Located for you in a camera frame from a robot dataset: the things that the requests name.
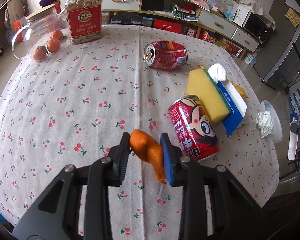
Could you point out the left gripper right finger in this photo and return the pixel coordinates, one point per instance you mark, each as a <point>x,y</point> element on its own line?
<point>215,205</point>

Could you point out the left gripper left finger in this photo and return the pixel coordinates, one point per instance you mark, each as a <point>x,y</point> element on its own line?
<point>75,205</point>

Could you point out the yellow snack bag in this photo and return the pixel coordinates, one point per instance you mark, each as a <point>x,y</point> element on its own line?
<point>240,90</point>

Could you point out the orange peel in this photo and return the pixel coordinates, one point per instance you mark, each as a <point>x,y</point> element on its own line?
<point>148,150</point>

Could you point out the yellow green sponge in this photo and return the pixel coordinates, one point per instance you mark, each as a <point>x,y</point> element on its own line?
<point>201,85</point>

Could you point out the white trash bin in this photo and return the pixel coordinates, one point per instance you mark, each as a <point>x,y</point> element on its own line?
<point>277,134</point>

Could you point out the crumpled paper in bin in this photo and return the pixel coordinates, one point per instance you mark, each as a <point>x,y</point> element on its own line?
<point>265,123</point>

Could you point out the blue cardboard box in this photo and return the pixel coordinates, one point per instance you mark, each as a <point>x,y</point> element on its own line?
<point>237,105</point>

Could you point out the grey refrigerator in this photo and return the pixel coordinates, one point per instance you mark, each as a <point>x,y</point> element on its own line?
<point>278,63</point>

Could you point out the cartoon red milk can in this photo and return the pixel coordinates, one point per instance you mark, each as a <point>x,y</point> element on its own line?
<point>196,136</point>

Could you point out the cherry print tablecloth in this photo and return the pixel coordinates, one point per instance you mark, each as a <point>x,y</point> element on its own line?
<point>74,107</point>

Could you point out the white crumpled tissue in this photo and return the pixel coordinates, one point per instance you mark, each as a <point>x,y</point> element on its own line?
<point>217,73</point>

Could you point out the black microwave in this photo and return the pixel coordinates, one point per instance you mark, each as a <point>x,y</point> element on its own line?
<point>255,25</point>

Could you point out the crushed red soda can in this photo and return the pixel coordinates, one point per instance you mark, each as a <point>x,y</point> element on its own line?
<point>164,54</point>

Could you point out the orange tangerine middle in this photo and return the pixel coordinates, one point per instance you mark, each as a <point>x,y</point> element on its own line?
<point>53,45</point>

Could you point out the red cardboard box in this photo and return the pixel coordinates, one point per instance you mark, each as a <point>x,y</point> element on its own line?
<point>167,26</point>

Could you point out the wooden tv cabinet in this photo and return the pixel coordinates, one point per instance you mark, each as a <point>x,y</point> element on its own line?
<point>210,26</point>

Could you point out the glass jug wooden lid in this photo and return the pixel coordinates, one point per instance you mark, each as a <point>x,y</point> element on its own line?
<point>37,30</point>

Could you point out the orange tangerine top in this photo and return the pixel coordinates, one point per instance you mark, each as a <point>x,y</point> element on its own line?
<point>57,34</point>

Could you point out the red label seed jar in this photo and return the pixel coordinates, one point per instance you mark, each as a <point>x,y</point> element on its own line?
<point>84,19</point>

